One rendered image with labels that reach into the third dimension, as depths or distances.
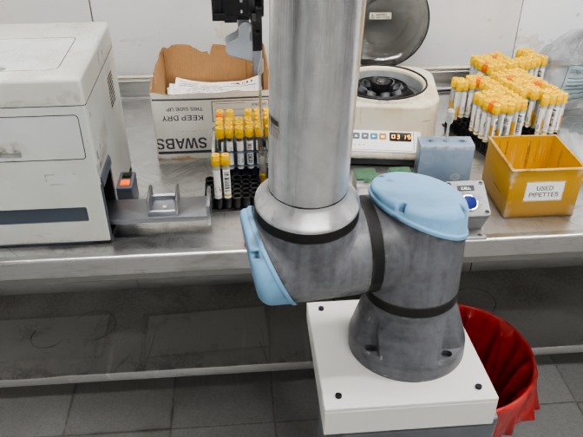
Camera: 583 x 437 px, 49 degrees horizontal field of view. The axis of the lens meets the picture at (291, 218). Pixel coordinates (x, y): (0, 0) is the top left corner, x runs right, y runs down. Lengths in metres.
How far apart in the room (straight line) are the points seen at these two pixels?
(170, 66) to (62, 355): 0.81
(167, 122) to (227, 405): 0.96
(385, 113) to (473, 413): 0.70
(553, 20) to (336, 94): 1.26
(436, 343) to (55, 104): 0.64
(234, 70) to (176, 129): 0.30
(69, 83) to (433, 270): 0.59
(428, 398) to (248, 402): 1.24
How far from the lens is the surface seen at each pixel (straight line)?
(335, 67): 0.58
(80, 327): 1.92
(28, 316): 2.01
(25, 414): 2.12
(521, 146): 1.32
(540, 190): 1.22
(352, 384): 0.82
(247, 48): 1.08
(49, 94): 1.03
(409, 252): 0.73
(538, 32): 1.80
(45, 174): 1.10
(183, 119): 1.34
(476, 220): 1.15
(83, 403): 2.09
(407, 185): 0.76
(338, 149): 0.63
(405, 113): 1.35
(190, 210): 1.13
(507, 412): 1.49
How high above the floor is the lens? 1.53
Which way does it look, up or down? 34 degrees down
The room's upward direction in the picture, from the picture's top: straight up
